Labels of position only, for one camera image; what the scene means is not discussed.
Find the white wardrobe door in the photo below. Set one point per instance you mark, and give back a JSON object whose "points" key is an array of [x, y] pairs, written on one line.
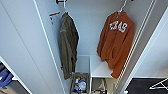
{"points": [[143, 50], [30, 43]]}

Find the white drying rack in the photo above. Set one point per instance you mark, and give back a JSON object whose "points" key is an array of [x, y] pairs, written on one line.
{"points": [[160, 85]]}

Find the white wardrobe carcass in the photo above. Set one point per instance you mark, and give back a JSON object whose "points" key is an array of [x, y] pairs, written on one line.
{"points": [[88, 26]]}

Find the orange label sticker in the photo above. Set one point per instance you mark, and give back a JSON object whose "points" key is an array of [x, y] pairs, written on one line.
{"points": [[55, 14]]}

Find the grey storage bin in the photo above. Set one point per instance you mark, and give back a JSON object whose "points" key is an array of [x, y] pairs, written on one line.
{"points": [[99, 86]]}

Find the dark green jacket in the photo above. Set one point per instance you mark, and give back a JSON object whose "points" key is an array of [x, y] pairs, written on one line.
{"points": [[68, 43]]}

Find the white clothes hanger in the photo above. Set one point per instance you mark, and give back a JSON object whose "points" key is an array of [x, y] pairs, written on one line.
{"points": [[122, 8], [64, 7]]}

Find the orange printed hoodie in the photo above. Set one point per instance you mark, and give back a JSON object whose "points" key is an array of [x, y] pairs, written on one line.
{"points": [[115, 46]]}

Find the grey bin cabinet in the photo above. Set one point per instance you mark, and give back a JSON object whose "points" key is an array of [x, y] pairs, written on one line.
{"points": [[13, 88]]}

